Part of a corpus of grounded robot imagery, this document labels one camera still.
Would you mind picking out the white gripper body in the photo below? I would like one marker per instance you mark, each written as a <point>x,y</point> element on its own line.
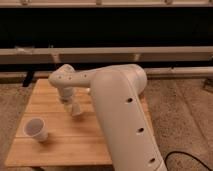
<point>76,109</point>

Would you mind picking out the white metal rail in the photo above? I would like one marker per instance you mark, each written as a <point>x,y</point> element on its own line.
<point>105,54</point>

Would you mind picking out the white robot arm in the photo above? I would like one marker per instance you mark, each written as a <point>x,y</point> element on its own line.
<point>114,91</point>

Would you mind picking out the wooden board table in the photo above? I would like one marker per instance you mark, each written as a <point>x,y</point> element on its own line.
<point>71,141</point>

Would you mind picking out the white paper cup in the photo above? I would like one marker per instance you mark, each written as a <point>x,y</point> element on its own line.
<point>35,129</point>

